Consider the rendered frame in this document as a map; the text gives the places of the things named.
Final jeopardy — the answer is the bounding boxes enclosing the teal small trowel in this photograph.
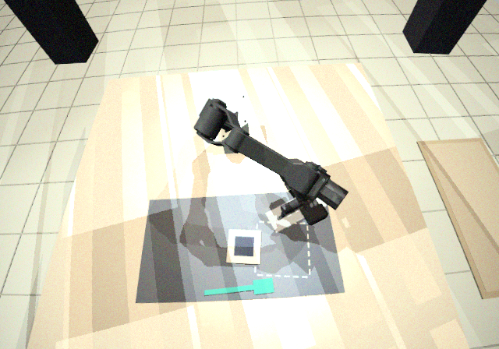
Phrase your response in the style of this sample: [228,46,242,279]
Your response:
[204,278,274,295]

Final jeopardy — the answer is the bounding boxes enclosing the cream square tile with blue-grey centre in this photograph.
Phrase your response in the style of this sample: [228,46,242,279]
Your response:
[226,229,261,264]

